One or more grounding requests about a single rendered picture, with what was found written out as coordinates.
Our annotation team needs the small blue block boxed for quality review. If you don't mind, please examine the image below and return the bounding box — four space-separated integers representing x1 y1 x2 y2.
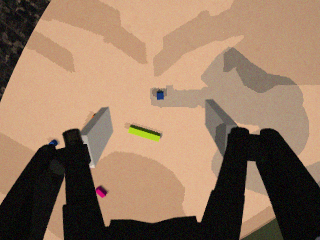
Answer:
49 139 58 146
157 91 164 100

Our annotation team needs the small magenta block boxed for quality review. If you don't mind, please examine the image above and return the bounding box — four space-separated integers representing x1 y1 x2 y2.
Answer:
96 186 107 198

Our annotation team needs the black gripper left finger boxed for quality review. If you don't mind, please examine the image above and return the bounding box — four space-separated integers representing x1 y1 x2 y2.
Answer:
0 107 113 240

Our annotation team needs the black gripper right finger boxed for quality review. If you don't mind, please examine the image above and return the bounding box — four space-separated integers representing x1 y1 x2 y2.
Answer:
194 99 320 240

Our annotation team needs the lime green rod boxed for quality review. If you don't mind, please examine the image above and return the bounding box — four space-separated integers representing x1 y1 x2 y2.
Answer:
128 125 160 142

